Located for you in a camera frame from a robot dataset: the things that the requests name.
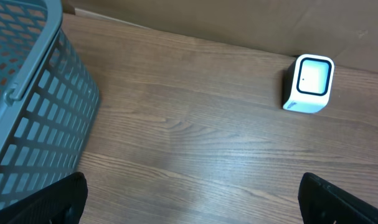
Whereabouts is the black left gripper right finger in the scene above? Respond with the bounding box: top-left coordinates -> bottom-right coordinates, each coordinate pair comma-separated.
298,172 -> 378,224

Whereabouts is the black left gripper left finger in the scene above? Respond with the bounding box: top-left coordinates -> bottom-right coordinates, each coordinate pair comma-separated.
0,172 -> 88,224

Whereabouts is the white barcode scanner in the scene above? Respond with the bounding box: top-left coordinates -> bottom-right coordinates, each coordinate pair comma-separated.
282,54 -> 334,114

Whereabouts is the grey plastic mesh basket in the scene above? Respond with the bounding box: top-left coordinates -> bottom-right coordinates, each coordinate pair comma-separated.
0,0 -> 100,210

